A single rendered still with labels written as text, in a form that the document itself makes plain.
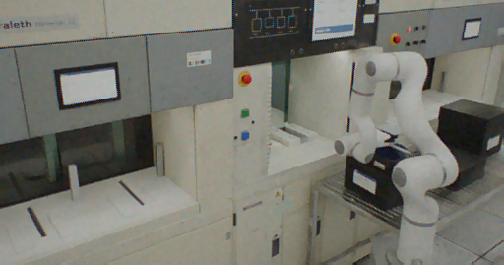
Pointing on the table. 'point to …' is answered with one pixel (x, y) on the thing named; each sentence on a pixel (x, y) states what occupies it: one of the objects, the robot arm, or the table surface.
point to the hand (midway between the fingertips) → (390, 134)
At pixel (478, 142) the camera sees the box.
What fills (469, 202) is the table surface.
